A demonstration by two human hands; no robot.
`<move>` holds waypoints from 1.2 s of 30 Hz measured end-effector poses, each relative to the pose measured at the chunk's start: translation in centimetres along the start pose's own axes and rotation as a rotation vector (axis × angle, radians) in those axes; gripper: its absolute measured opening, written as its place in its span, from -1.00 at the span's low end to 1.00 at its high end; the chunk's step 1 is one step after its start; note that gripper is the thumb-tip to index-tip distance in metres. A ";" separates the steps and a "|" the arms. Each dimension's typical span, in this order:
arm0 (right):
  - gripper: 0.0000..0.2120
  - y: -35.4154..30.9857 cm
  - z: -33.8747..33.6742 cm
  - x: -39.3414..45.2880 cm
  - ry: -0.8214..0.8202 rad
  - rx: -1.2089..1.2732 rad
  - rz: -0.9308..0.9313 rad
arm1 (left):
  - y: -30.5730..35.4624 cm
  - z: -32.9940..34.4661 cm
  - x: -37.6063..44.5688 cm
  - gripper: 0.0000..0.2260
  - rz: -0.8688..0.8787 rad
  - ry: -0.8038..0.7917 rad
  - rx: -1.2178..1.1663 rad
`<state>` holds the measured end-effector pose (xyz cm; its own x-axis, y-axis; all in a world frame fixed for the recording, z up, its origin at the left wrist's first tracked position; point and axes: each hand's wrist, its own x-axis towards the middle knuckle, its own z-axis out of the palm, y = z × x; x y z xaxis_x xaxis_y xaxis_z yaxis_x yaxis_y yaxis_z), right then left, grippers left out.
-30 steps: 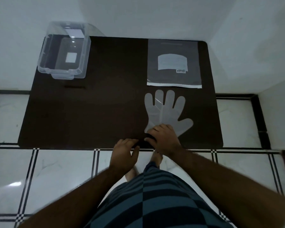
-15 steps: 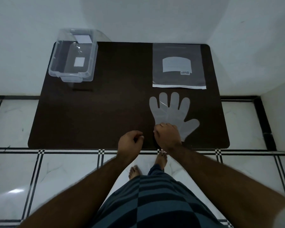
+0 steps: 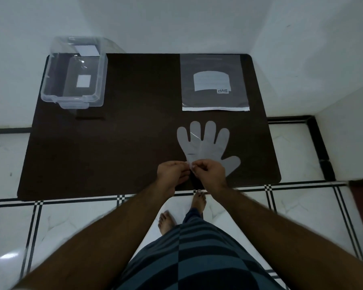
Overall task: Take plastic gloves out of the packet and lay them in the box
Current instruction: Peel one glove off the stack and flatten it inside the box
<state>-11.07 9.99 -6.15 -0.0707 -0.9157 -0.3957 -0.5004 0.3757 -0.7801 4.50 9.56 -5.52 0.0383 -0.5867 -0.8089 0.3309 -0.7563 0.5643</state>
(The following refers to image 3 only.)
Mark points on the person's right hand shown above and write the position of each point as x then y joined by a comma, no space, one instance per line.
213,175

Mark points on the person's left hand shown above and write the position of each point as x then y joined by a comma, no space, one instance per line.
167,175

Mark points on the person's right fingers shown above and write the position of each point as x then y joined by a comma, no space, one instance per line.
199,169

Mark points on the person's left fingers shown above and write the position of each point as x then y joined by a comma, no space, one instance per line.
183,170

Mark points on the clear plastic disposable glove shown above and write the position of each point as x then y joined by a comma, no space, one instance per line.
205,144

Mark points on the person's right forearm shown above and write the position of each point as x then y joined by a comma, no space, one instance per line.
275,238

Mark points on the person's left forearm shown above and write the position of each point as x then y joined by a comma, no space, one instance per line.
108,238

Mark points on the person's right foot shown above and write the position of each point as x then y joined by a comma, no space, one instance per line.
199,202

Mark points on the person's foot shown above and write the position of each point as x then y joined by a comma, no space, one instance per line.
167,222
199,202

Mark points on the person's left foot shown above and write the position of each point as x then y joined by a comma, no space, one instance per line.
167,222

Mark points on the blue striped shorts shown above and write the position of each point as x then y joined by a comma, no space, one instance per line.
196,256

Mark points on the clear plastic glove packet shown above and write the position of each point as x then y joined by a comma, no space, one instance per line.
214,75

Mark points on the clear plastic storage box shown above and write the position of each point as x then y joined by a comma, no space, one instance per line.
75,78

